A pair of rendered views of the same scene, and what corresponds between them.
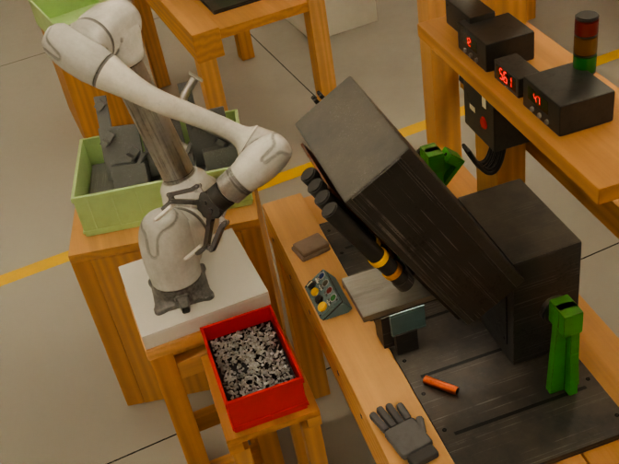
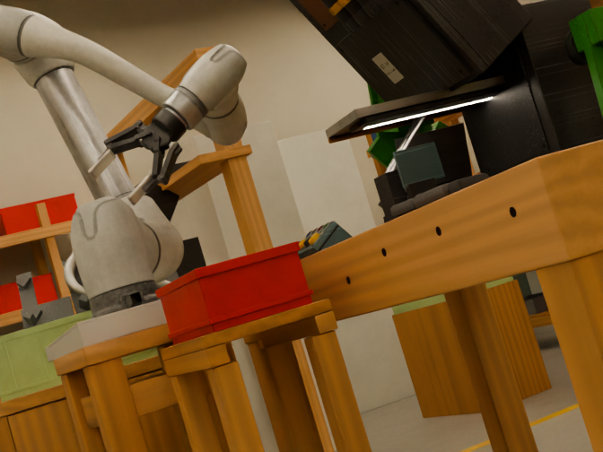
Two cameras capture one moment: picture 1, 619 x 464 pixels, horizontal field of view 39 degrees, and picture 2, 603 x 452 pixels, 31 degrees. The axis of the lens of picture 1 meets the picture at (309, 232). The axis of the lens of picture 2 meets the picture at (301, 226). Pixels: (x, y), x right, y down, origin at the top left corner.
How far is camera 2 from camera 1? 190 cm
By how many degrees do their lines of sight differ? 43
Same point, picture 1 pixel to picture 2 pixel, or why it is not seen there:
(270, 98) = not seen: outside the picture
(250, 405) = (229, 281)
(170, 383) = (120, 414)
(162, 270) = (102, 253)
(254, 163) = (204, 64)
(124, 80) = (53, 28)
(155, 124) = (89, 129)
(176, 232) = (118, 206)
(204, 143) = not seen: hidden behind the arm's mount
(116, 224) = (42, 378)
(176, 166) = (116, 178)
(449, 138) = not seen: hidden behind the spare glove
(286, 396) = (278, 273)
